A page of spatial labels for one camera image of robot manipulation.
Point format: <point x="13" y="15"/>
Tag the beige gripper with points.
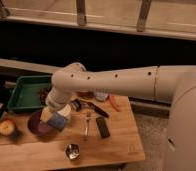
<point x="46" y="115"/>

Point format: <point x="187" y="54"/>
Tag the blue sponge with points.
<point x="57" y="121"/>

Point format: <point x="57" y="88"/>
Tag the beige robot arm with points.
<point x="175" y="85"/>

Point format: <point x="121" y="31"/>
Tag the white plastic cup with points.
<point x="66" y="112"/>

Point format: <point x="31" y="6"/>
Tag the small metal cup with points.
<point x="72" y="151"/>

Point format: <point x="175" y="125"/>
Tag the dark purple bowl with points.
<point x="37" y="127"/>

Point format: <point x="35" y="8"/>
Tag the dark grape bunch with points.
<point x="43" y="94"/>

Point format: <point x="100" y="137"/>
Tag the green plastic tray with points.
<point x="25" y="95"/>

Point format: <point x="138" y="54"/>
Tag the metal fork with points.
<point x="88" y="118"/>

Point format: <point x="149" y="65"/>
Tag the red apple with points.
<point x="7" y="127"/>

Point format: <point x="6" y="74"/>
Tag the red-brown bowl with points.
<point x="85" y="94"/>

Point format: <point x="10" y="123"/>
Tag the crumpled foil ball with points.
<point x="101" y="96"/>

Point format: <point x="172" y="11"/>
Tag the black remote control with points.
<point x="102" y="126"/>

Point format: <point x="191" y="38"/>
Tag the orange carrot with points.
<point x="113" y="103"/>

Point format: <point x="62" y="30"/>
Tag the black handled peeler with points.
<point x="94" y="107"/>

